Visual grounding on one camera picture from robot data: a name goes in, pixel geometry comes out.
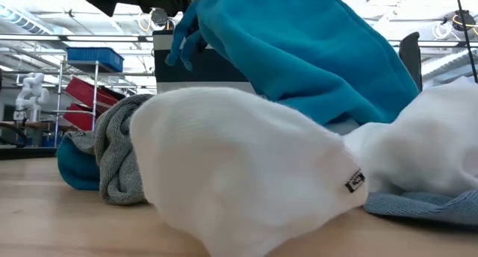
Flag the blue-grey ribbed cloth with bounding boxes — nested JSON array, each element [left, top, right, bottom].
[[364, 189, 478, 227]]

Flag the round grey ceiling fixture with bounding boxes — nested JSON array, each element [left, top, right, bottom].
[[151, 7, 176, 31]]

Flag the black ceiling device with cables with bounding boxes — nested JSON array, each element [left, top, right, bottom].
[[432, 9, 478, 41]]

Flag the red plastic bin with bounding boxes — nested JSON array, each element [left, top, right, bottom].
[[62, 102, 99, 132], [65, 76, 126, 108]]

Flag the thin black cable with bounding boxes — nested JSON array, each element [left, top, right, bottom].
[[454, 0, 478, 84]]

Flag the blue plastic bin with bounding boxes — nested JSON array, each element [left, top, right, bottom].
[[66, 46, 125, 73]]

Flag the white soft cloth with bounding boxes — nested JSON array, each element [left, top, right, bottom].
[[342, 76, 478, 198]]

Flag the white sock with black label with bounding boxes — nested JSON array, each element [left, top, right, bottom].
[[128, 86, 369, 257]]

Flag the black upright panel stand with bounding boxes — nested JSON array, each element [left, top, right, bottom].
[[398, 31, 423, 93]]

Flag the navy white striped fabric basket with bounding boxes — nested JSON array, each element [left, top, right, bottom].
[[152, 29, 257, 95]]

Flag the grey sock with teal toe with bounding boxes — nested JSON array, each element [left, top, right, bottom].
[[56, 93, 155, 206]]

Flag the teal fleece garment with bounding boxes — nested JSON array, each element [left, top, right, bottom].
[[165, 0, 420, 126]]

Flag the metal shelf rack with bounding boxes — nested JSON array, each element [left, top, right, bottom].
[[54, 58, 156, 148]]

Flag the black hose loop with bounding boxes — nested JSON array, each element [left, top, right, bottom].
[[0, 121, 28, 148]]

